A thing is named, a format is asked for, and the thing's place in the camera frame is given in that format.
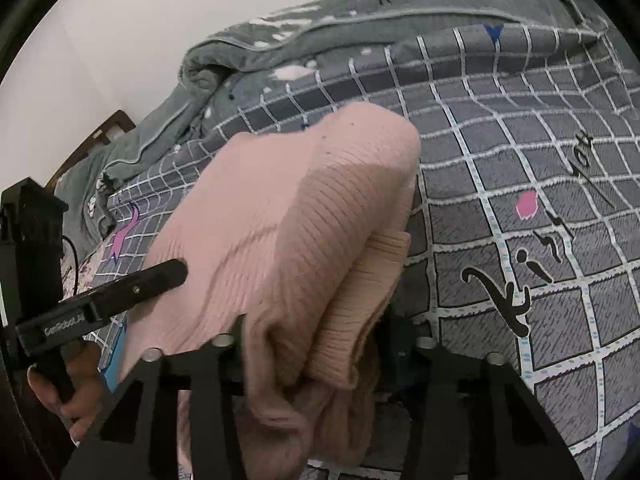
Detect pink ribbed knit sweater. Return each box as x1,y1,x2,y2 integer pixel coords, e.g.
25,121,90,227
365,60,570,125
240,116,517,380
120,102,420,479

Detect person's left hand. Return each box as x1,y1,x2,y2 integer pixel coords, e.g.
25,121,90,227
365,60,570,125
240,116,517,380
27,341,110,445

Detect floral bed sheet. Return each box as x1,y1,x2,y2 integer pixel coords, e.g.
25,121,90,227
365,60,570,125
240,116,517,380
61,242,106,300

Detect dark wooden headboard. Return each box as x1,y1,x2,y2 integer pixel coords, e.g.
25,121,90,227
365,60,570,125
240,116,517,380
46,110,136,192

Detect grey checked star duvet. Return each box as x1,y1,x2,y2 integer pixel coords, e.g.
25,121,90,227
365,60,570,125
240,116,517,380
94,24,639,479

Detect grey-green plush blanket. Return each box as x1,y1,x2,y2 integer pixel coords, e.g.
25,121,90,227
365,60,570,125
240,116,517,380
55,0,612,256

